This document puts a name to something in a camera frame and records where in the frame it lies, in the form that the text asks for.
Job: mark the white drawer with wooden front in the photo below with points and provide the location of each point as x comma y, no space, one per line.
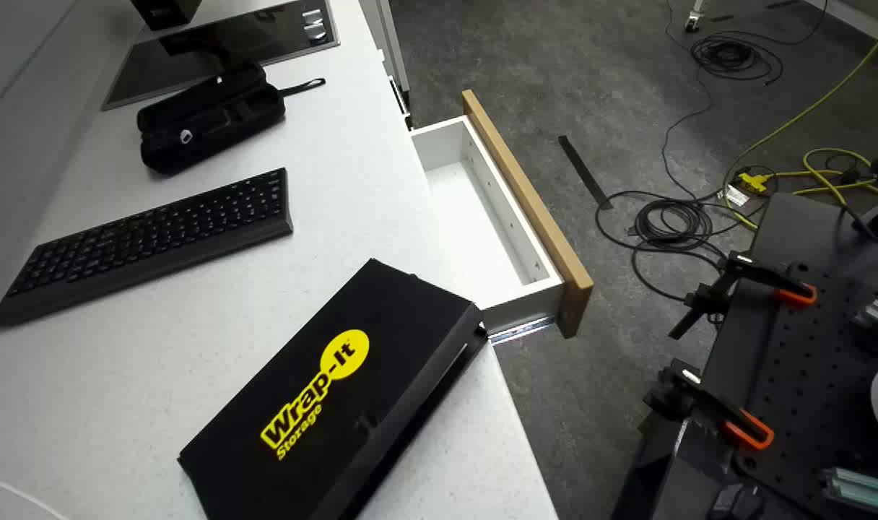
529,191

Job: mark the black Wrap-It storage bag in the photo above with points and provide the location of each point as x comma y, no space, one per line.
343,394

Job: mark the flat black strip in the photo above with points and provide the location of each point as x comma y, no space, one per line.
586,170

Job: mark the white desk cabinet front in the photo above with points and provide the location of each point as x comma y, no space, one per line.
386,46

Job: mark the black zippered pouch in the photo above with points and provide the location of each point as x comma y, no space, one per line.
209,117

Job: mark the black computer keyboard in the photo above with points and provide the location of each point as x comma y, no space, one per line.
152,241

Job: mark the yellow plug connector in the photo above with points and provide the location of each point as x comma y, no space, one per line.
753,179

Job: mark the black monitor stand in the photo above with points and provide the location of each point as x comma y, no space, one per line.
167,10

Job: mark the black perforated mounting board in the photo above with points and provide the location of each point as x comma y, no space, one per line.
804,384

